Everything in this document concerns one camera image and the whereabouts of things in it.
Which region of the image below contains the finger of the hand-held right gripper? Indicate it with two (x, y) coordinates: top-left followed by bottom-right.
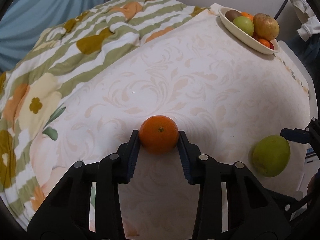
(269, 189), (316, 222)
(280, 117), (320, 159)

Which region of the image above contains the cream oval bowl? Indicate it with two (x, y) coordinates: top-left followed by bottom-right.
(218, 7), (280, 55)

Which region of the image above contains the light blue curtain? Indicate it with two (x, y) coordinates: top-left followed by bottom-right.
(0, 0), (105, 74)

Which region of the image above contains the black cable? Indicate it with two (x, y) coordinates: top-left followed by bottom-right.
(275, 0), (293, 19)

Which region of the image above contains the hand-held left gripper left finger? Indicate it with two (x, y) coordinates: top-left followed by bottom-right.
(26, 129), (140, 240)

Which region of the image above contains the large orange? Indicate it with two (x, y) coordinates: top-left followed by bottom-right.
(138, 115), (180, 155)

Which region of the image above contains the green striped floral blanket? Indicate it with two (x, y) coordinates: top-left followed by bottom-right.
(0, 0), (210, 233)

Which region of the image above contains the white garment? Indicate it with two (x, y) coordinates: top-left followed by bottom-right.
(291, 0), (320, 42)

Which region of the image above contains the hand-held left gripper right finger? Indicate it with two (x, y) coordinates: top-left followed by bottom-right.
(178, 130), (293, 240)

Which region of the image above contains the blue denim cloth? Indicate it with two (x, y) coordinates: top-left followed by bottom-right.
(285, 30), (320, 68)

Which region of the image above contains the brown kiwi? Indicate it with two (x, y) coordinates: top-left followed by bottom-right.
(225, 9), (240, 22)

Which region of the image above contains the small green apple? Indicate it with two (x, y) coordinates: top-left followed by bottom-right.
(233, 16), (255, 37)

